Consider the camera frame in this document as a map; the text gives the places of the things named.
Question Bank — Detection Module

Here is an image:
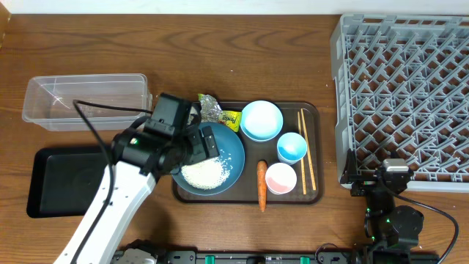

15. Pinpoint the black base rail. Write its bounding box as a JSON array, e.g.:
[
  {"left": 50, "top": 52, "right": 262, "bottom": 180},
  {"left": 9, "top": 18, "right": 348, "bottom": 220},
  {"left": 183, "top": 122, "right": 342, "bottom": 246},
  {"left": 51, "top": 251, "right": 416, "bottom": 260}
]
[{"left": 109, "top": 240, "right": 440, "bottom": 264}]

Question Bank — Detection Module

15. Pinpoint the crumpled aluminium foil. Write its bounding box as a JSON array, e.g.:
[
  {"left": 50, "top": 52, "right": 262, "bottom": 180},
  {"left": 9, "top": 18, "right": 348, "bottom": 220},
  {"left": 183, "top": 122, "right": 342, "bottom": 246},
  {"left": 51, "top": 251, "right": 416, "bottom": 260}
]
[{"left": 198, "top": 94, "right": 223, "bottom": 122}]

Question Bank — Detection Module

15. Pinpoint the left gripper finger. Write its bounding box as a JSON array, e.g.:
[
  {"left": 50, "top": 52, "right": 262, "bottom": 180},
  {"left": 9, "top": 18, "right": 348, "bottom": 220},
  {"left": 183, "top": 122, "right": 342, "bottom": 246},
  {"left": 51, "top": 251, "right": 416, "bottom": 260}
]
[
  {"left": 202, "top": 126, "right": 219, "bottom": 158},
  {"left": 188, "top": 129, "right": 207, "bottom": 164}
]

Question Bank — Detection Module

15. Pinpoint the orange carrot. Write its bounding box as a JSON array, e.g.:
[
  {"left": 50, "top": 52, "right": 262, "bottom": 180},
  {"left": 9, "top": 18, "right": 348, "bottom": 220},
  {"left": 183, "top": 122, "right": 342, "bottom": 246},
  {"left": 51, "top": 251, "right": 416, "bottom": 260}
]
[{"left": 256, "top": 161, "right": 267, "bottom": 212}]

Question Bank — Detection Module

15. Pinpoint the right wooden chopstick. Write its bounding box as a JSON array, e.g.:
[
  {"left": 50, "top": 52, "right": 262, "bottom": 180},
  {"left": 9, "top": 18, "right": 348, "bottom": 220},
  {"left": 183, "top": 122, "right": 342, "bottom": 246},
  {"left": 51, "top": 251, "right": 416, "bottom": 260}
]
[{"left": 300, "top": 109, "right": 317, "bottom": 191}]

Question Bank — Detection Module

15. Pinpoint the pile of white rice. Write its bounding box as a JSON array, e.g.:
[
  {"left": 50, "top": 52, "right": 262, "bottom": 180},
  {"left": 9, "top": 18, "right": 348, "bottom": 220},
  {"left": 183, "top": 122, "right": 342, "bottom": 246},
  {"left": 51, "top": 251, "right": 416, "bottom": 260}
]
[{"left": 181, "top": 150, "right": 232, "bottom": 190}]

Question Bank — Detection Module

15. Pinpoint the clear plastic bin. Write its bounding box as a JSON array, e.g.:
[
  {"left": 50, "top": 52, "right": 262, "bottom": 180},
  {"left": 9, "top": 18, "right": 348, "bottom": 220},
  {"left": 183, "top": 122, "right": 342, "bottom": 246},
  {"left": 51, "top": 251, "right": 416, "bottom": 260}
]
[{"left": 22, "top": 73, "right": 152, "bottom": 131}]

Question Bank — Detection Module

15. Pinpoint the grey dishwasher rack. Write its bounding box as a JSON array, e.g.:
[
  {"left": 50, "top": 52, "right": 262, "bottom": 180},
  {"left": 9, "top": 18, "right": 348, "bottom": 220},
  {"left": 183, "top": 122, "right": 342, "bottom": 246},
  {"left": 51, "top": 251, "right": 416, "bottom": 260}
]
[{"left": 330, "top": 14, "right": 468, "bottom": 193}]

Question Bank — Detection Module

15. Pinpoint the light blue bowl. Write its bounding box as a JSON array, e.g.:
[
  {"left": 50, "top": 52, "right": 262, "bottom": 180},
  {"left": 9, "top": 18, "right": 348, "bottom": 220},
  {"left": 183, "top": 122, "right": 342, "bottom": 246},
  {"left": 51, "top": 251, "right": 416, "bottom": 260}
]
[{"left": 240, "top": 100, "right": 284, "bottom": 142}]

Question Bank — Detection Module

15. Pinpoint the brown serving tray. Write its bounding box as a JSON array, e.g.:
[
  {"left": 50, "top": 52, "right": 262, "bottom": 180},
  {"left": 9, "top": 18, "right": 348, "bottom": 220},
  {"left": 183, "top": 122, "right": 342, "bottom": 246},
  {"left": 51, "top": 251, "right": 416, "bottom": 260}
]
[{"left": 172, "top": 102, "right": 325, "bottom": 205}]

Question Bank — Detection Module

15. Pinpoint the yellow green snack wrapper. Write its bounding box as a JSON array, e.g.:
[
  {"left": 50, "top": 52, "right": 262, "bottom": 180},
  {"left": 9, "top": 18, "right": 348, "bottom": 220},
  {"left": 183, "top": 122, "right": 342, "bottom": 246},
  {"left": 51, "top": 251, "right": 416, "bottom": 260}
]
[{"left": 217, "top": 109, "right": 242, "bottom": 132}]

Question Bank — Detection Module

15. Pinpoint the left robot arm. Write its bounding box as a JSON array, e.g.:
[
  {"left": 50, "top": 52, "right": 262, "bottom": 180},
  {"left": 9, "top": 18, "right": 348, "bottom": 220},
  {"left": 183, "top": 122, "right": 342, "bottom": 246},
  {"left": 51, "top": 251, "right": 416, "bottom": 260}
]
[{"left": 56, "top": 123, "right": 219, "bottom": 263}]

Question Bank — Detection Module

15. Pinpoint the pink cup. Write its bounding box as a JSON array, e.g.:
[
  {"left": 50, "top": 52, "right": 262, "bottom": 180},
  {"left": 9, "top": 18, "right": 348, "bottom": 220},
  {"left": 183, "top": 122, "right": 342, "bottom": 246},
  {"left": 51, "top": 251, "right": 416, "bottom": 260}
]
[{"left": 265, "top": 163, "right": 297, "bottom": 195}]

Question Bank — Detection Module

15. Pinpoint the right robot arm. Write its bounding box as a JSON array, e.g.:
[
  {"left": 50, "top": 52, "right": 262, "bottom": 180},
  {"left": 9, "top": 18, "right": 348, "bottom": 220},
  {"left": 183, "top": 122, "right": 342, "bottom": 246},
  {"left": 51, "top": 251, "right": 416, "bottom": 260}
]
[{"left": 339, "top": 150, "right": 424, "bottom": 263}]

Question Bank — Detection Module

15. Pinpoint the dark blue bowl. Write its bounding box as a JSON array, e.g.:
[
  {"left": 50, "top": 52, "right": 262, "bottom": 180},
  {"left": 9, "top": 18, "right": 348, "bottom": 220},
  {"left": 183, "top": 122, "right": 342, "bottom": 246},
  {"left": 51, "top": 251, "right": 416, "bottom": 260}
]
[{"left": 172, "top": 122, "right": 245, "bottom": 196}]

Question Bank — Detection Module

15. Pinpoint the black tray bin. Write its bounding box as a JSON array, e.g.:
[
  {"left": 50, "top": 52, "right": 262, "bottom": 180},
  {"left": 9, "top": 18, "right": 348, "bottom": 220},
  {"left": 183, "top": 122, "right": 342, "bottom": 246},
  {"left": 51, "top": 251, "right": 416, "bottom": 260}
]
[{"left": 26, "top": 146, "right": 107, "bottom": 219}]

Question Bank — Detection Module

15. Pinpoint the left wooden chopstick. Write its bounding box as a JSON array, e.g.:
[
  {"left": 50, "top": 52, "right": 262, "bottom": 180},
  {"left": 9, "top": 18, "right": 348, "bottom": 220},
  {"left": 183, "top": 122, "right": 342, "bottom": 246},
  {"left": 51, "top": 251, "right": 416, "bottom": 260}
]
[{"left": 297, "top": 111, "right": 307, "bottom": 195}]

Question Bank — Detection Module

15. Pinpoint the wooden chopstick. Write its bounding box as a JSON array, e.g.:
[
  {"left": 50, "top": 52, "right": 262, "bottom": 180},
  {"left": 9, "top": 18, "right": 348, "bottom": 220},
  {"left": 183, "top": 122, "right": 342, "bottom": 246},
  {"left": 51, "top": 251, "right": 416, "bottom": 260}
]
[
  {"left": 297, "top": 111, "right": 307, "bottom": 195},
  {"left": 300, "top": 109, "right": 317, "bottom": 191}
]

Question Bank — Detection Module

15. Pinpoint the crumpled white tissue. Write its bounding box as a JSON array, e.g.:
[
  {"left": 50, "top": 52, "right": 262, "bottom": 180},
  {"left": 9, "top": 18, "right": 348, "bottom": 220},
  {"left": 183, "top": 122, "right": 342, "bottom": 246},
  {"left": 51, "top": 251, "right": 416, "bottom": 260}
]
[{"left": 188, "top": 103, "right": 202, "bottom": 126}]

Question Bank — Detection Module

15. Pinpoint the light blue cup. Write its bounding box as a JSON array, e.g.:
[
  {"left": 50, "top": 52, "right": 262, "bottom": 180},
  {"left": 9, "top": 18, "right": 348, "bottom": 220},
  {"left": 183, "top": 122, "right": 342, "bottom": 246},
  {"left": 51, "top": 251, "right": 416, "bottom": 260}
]
[{"left": 276, "top": 132, "right": 308, "bottom": 165}]

